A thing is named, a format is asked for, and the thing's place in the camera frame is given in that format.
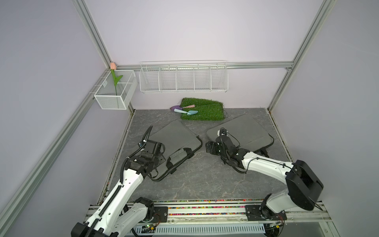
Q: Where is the aluminium front rail frame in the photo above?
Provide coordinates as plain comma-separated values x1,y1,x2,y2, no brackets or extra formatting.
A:
81,199,339,237

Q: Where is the pink artificial tulip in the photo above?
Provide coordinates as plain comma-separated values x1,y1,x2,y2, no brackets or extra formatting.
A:
110,62,123,96

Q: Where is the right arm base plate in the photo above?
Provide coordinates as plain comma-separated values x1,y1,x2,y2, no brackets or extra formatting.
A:
245,205,287,221

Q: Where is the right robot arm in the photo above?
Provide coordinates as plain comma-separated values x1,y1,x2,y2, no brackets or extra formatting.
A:
206,128,324,220

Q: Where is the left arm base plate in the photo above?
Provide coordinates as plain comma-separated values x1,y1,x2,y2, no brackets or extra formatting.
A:
139,206,168,223

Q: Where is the aluminium wall rail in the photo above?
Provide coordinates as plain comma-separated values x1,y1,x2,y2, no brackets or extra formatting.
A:
117,60,294,71

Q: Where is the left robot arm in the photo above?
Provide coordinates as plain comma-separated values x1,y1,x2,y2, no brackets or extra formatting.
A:
71,125,165,237

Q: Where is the teal garden trowel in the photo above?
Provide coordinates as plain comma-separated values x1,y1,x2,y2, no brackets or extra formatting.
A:
174,109,198,116

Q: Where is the white vented cable duct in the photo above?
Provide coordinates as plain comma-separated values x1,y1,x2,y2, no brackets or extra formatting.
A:
134,223,266,237

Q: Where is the long white wire basket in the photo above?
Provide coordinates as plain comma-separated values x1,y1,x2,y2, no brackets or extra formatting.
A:
139,67,229,93

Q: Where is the purple pink garden trowel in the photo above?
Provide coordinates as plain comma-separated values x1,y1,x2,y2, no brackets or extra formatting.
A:
170,104,195,111

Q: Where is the small white mesh basket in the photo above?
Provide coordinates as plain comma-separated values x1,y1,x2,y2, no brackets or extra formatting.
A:
94,70,138,110

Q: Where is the grey laptop bag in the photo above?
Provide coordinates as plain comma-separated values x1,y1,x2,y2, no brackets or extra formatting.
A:
206,115,274,157
149,120,203,182

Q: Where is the green artificial grass mat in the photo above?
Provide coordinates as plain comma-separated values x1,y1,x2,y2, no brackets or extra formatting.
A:
180,98,225,121

